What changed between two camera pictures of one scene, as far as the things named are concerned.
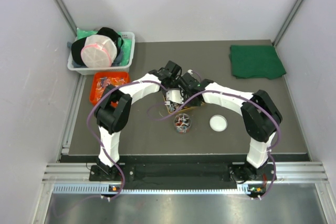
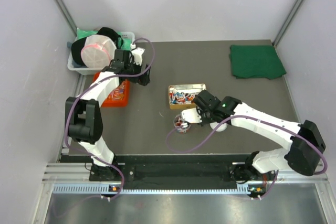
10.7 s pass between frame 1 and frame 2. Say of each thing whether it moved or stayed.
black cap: stayed
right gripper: moved
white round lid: stayed
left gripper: moved
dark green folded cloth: stayed
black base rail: stayed
